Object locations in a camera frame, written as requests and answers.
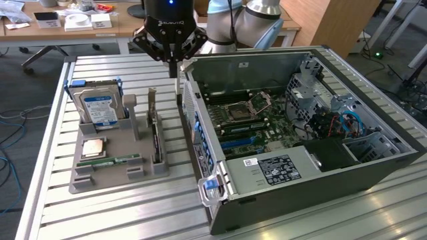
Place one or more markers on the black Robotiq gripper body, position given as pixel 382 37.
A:
pixel 170 12

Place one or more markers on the black Nvidia graphics card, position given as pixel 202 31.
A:
pixel 158 145

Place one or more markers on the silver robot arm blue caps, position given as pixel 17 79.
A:
pixel 220 27

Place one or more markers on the white paper stack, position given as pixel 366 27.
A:
pixel 200 25

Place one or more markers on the black round lamp base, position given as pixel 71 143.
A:
pixel 135 11

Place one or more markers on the small white box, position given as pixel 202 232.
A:
pixel 100 18

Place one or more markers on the red orange packet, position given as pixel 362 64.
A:
pixel 106 8

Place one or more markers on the white tape roll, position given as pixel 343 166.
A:
pixel 83 21

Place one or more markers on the white flat box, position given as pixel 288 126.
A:
pixel 78 28

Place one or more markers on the dark grey pouch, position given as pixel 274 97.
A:
pixel 87 6

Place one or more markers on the beige tape roll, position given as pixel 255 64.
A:
pixel 63 3

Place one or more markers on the hard disk with blue carrier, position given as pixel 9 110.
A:
pixel 100 110

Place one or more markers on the metal socket cover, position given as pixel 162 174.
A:
pixel 260 102

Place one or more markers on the CPU socket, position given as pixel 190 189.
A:
pixel 238 113

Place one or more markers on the white box with black top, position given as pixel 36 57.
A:
pixel 47 23

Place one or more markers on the wooden office desk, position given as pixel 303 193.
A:
pixel 40 33

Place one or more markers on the grey office chair base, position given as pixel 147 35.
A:
pixel 38 55

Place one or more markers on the grey cup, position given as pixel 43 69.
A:
pixel 48 3

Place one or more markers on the RAM stick with white label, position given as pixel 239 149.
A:
pixel 240 128

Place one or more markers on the white red label card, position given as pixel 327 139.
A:
pixel 16 26

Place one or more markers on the silver perforated drive cage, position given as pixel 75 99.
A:
pixel 307 100

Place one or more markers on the clear plastic bag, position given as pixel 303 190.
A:
pixel 13 12

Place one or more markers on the grey plastic parts rack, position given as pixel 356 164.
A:
pixel 116 147

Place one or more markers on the wooden cabinet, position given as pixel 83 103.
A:
pixel 340 25

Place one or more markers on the green motherboard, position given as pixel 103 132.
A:
pixel 283 132

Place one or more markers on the copper-toned CPU chip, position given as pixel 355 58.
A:
pixel 92 147

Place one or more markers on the silver chipset heatsink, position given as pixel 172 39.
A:
pixel 278 145

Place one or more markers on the green RAM stick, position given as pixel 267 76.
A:
pixel 110 160

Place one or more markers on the grey power supply unit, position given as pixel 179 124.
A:
pixel 240 175

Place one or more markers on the open dark grey PC case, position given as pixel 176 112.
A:
pixel 300 200

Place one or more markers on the white wall box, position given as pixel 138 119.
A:
pixel 362 45

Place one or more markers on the white table frame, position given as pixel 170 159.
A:
pixel 418 56

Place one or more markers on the silver disk bay bracket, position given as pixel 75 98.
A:
pixel 374 147

